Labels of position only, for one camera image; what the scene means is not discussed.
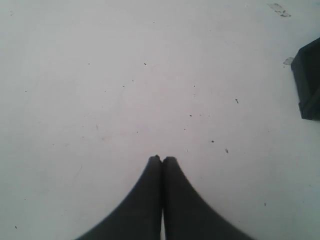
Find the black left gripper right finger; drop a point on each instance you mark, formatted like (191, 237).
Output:
(186, 215)

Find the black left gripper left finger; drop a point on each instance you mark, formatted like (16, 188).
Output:
(139, 215)

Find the black metal shelf rack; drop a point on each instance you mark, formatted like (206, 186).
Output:
(306, 72)

